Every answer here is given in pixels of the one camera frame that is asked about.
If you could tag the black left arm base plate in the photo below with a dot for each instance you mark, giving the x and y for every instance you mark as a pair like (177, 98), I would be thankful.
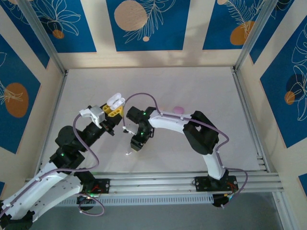
(103, 185)

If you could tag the black connector module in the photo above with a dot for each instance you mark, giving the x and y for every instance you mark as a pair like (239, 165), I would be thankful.
(84, 200)
(219, 201)

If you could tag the purple earbud charging case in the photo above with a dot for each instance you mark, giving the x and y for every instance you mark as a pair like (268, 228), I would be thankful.
(178, 110)

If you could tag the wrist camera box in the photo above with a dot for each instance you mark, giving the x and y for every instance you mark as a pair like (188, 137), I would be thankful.
(94, 115)
(128, 130)

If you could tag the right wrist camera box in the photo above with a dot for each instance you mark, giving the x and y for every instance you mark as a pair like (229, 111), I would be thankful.
(128, 130)

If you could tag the aluminium frame post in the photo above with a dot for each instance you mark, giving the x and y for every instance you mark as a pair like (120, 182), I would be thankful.
(46, 38)
(256, 36)

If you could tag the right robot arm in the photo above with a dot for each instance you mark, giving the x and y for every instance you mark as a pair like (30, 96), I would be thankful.
(201, 134)

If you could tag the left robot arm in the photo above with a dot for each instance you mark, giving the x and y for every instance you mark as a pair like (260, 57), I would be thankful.
(48, 189)

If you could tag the white earbud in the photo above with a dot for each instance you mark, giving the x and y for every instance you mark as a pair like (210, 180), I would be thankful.
(128, 153)

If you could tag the aluminium side rail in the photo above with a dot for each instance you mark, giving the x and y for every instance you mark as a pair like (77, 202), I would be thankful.
(59, 95)
(238, 83)

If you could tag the aluminium mounting rail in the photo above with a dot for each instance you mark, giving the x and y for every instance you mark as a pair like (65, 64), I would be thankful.
(153, 183)

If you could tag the white earbud charging case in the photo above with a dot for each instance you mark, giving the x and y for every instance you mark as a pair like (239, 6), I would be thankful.
(116, 99)

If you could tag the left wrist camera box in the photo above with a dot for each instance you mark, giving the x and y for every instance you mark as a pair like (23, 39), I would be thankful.
(94, 115)

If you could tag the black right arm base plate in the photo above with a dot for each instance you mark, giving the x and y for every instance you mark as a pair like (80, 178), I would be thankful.
(204, 183)

